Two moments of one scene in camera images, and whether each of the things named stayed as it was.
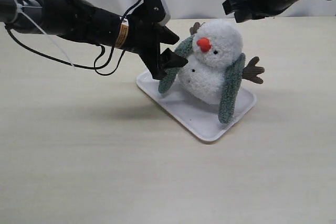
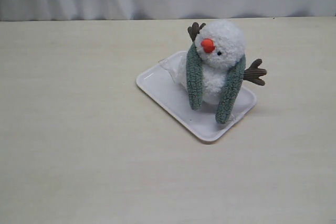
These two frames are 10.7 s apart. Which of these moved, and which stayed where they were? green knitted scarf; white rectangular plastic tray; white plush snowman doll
Moved: green knitted scarf
Stayed: white plush snowman doll; white rectangular plastic tray
